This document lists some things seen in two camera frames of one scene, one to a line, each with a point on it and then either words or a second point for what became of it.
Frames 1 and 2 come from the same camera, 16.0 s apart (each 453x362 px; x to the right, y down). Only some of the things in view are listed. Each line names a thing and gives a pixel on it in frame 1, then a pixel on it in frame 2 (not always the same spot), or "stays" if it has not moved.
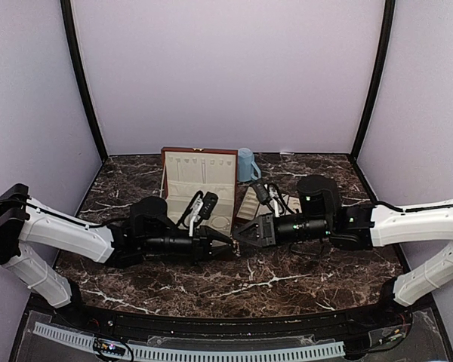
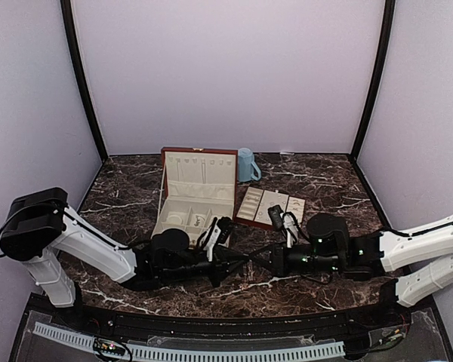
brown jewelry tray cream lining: [252, 207] stays
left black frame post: [68, 17] stays
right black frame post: [385, 54] stays
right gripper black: [266, 231] to [278, 262]
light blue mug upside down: [246, 164] stays
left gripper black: [202, 242] to [223, 265]
